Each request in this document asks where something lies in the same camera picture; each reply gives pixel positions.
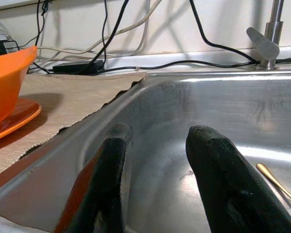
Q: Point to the flat black power adapter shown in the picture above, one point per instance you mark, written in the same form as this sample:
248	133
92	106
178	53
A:
77	66

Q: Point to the orange plastic bowl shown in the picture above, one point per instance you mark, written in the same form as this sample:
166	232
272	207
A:
4	80

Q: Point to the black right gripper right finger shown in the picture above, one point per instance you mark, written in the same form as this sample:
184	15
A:
232	194

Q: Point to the stainless steel sink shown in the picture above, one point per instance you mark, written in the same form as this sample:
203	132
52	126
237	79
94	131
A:
184	97

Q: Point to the beige woven placemat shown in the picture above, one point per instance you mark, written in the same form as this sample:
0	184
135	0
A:
75	97

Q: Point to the gold-toned metal spoon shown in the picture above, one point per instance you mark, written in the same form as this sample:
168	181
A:
276	183

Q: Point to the orange plastic plate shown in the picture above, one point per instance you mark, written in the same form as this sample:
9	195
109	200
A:
19	116

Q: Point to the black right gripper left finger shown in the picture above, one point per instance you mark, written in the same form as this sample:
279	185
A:
104	189

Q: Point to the black charger with white label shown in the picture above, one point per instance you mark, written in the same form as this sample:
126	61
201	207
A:
0	48

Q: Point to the steel kitchen faucet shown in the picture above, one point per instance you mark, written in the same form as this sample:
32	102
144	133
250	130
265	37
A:
271	29

